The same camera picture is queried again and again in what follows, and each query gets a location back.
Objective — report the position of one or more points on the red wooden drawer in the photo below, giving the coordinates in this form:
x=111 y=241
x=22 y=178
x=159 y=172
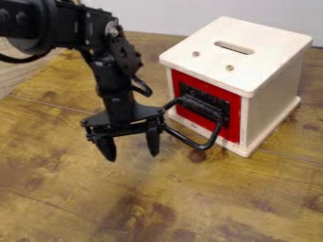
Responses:
x=211 y=104

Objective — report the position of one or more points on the white wooden box cabinet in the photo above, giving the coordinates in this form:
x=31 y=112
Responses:
x=246 y=64

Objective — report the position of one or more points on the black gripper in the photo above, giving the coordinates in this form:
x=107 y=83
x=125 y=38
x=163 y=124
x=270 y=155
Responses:
x=126 y=117

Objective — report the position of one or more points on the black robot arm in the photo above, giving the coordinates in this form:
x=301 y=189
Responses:
x=41 y=25

